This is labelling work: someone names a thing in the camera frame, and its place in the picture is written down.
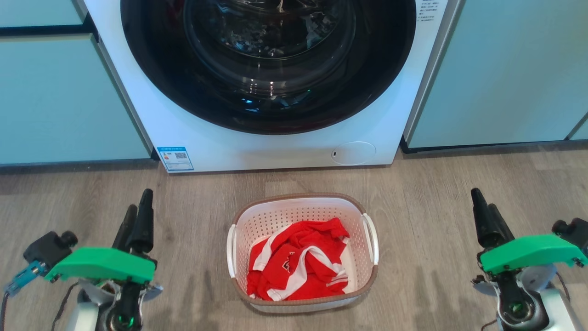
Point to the narrow pale green cabinet panel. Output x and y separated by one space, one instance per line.
581 131

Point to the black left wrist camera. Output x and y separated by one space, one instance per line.
48 250

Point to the small pale green cabinet door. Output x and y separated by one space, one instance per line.
36 11

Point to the white perforated laundry basket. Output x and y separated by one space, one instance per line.
294 209

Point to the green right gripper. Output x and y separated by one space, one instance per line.
528 253

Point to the red and white garment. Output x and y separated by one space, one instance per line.
298 262

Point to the white front-load washing machine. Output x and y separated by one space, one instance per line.
285 149

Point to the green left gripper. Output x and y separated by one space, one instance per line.
103 265

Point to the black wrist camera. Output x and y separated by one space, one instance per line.
572 234
48 250

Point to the large pale green cabinet door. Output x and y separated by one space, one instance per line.
59 101

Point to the round white filter cover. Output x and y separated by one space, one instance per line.
353 153

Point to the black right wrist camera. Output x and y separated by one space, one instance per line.
572 234

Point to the wide pale green cabinet panel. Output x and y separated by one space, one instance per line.
505 69

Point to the blue energy label sticker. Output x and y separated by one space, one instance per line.
175 159

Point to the black round washer door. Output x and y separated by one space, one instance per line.
268 69

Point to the black printed text label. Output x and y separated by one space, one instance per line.
427 11

